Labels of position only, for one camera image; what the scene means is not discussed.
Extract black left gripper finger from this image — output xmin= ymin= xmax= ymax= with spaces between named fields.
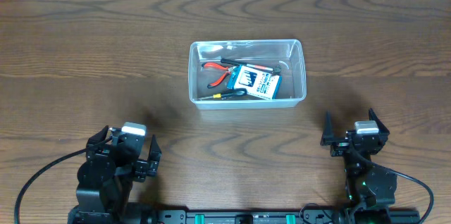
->
xmin=86 ymin=125 xmax=109 ymax=147
xmin=147 ymin=135 xmax=162 ymax=163

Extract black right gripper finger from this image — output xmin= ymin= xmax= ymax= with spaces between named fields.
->
xmin=369 ymin=108 xmax=390 ymax=135
xmin=322 ymin=111 xmax=334 ymax=144

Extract white and teal box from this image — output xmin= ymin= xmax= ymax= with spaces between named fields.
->
xmin=227 ymin=66 xmax=282 ymax=100

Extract small claw hammer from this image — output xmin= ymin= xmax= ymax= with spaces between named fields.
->
xmin=221 ymin=58 xmax=281 ymax=75

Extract black yellow screwdriver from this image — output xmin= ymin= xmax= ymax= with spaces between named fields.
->
xmin=197 ymin=88 xmax=247 ymax=101

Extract red handled pliers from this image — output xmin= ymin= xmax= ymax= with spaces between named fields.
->
xmin=202 ymin=62 xmax=235 ymax=89

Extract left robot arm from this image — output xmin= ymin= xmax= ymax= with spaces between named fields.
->
xmin=68 ymin=122 xmax=161 ymax=223

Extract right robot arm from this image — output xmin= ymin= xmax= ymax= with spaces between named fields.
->
xmin=320 ymin=109 xmax=397 ymax=223

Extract clear plastic container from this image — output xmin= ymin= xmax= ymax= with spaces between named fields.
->
xmin=188 ymin=39 xmax=307 ymax=110

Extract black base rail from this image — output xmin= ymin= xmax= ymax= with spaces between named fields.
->
xmin=140 ymin=204 xmax=421 ymax=224

